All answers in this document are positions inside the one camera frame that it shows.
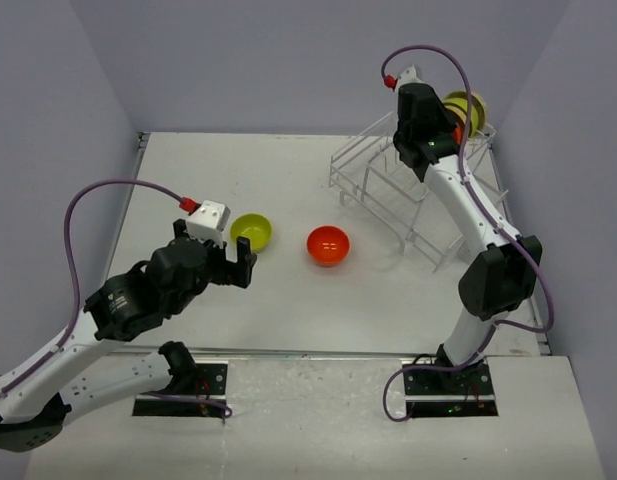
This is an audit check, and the orange bowl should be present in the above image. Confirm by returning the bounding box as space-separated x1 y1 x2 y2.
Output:
452 125 464 145
306 225 351 267

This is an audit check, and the lime green bowl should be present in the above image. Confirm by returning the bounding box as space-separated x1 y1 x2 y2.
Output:
230 213 272 253

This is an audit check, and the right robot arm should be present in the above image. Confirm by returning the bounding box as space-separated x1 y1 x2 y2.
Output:
393 83 543 393

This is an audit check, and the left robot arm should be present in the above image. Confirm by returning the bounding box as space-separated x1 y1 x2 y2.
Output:
0 220 257 453

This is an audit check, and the olive green bowl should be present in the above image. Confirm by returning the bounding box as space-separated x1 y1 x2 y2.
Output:
443 97 487 142

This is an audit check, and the rear tan bowl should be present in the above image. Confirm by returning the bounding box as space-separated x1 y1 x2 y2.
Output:
444 90 487 133

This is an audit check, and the white cutlery holder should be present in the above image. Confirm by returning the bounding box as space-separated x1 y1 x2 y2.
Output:
457 240 474 264

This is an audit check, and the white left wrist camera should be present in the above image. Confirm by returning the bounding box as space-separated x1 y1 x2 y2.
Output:
185 200 231 245

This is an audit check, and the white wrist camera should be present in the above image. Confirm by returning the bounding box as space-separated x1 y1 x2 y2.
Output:
185 200 231 245
394 64 423 91

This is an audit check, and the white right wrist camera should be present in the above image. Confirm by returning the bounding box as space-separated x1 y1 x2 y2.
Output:
394 64 423 91

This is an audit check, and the white wire dish rack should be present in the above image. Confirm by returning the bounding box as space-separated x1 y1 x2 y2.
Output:
329 110 510 272

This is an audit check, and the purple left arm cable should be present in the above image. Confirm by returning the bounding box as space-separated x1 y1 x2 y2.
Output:
0 178 198 416

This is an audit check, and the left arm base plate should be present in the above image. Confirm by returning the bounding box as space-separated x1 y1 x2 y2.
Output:
132 362 231 421

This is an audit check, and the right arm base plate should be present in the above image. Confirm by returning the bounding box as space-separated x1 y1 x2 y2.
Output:
403 362 498 419

